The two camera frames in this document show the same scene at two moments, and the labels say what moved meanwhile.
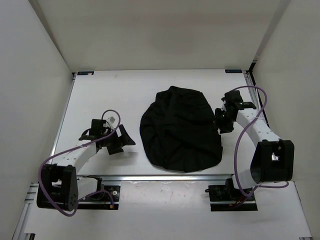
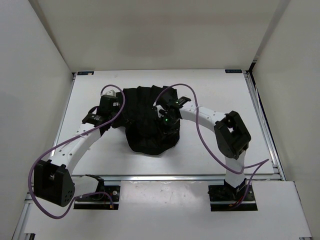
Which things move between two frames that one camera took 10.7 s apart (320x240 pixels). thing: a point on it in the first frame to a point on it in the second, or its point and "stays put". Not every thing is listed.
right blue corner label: x=233 y=71 stays put
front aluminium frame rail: x=156 y=178 stays put
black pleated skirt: x=178 y=132 to x=143 y=127
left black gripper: x=124 y=139 to x=120 y=123
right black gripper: x=223 y=128 to x=162 y=130
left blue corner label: x=85 y=73 stays put
